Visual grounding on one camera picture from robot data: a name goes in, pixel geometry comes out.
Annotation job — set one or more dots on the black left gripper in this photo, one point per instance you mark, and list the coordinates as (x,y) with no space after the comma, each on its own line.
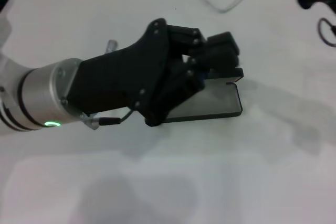
(118,82)

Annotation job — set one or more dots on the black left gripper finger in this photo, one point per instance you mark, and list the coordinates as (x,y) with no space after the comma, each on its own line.
(220,41)
(223,60)

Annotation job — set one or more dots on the black glasses case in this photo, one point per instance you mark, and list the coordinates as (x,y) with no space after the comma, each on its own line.
(215,100)

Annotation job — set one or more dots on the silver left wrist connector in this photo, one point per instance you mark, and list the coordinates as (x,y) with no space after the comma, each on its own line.
(112,45)

